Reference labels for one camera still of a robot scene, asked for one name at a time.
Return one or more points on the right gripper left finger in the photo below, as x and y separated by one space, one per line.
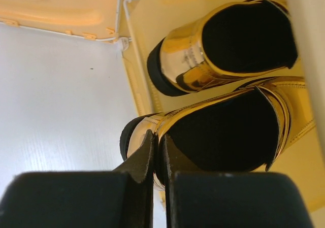
122 197

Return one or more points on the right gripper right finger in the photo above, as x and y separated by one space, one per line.
215 199

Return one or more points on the gold loafer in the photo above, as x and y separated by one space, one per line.
238 131
233 42

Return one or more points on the yellow plastic shoe cabinet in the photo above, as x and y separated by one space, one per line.
148 22

